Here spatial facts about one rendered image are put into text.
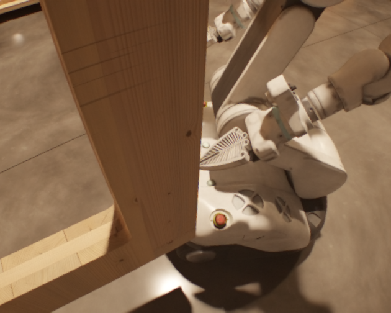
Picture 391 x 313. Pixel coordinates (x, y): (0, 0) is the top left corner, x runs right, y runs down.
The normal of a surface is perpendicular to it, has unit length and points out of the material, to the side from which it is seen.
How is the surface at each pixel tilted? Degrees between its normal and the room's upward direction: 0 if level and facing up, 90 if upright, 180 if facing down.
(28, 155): 0
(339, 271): 0
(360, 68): 48
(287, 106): 81
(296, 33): 90
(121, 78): 90
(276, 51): 90
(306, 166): 86
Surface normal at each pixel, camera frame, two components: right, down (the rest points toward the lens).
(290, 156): 0.18, 0.66
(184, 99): 0.51, 0.68
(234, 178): 0.05, -0.63
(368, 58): -0.57, -0.48
